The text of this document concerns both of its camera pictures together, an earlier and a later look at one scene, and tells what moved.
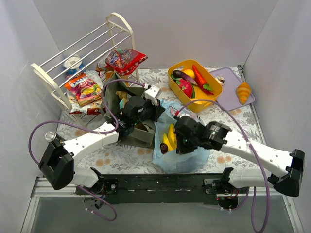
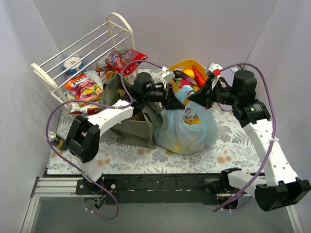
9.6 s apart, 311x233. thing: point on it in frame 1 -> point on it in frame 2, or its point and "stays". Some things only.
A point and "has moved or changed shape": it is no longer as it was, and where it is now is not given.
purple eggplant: x=178 y=74 stays
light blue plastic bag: x=172 y=162 has moved or changed shape
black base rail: x=176 y=189 stays
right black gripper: x=180 y=135 -> x=208 y=96
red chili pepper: x=201 y=81 stays
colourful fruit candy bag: x=86 y=91 stays
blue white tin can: x=75 y=68 stays
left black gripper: x=158 y=111 -> x=165 y=97
